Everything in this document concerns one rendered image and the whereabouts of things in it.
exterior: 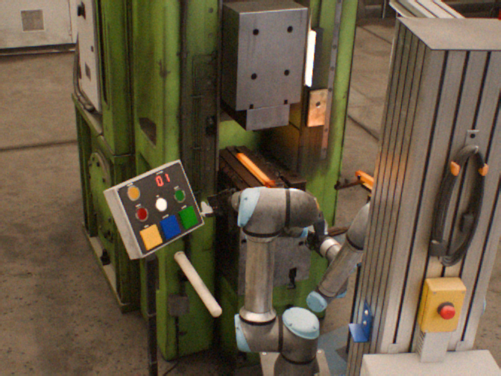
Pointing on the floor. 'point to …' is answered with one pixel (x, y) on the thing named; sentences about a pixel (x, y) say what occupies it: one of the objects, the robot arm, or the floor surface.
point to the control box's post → (151, 312)
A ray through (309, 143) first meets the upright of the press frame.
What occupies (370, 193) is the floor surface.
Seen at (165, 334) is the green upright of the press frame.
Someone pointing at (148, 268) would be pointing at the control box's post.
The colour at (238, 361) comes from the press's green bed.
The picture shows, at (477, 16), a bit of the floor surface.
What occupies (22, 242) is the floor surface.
